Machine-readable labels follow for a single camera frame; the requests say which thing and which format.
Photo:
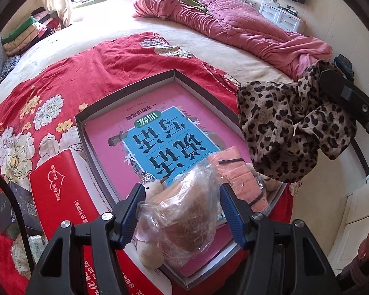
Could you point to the pink quilt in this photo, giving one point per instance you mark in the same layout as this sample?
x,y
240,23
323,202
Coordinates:
x,y
233,27

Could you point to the cream curtain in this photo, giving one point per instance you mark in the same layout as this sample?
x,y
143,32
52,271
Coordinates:
x,y
60,0

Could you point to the red tissue box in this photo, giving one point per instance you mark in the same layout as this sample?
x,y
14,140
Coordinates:
x,y
61,184

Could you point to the brown item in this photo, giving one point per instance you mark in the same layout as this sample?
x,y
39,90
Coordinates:
x,y
187,215

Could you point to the small black box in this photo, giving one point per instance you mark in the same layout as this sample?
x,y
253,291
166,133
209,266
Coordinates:
x,y
27,209

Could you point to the white drawer cabinet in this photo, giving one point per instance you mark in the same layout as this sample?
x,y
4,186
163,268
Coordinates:
x,y
279,15

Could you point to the pink book box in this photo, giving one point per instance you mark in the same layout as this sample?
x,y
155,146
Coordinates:
x,y
178,75

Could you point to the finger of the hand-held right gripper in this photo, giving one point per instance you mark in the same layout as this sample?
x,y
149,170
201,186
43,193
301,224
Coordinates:
x,y
361,156
350,93

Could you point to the leopard print scarf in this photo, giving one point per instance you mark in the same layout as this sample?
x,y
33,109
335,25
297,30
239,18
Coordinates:
x,y
279,123

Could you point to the red floral blanket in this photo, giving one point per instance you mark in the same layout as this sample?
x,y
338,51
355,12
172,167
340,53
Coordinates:
x,y
80,67

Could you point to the stack of folded clothes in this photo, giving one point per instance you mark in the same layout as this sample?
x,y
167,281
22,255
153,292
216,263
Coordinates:
x,y
27,33

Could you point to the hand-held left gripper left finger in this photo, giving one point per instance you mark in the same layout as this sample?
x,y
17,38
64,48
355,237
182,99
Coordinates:
x,y
130,218

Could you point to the blue cloth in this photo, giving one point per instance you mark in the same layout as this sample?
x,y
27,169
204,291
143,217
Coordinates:
x,y
344,66

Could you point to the dark blue patterned pillow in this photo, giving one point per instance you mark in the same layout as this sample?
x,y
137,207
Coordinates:
x,y
7,70

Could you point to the pink book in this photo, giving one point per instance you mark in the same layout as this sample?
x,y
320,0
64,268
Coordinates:
x,y
147,119

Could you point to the pink pouch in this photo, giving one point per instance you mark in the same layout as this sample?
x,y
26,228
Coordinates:
x,y
233,172

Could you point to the green cloth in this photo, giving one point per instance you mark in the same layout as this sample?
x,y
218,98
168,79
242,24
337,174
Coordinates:
x,y
187,0

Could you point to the bed with cream sheet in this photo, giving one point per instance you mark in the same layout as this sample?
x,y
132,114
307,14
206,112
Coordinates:
x,y
116,18

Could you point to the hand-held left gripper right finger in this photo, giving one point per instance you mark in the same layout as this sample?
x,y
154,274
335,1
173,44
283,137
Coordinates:
x,y
233,218

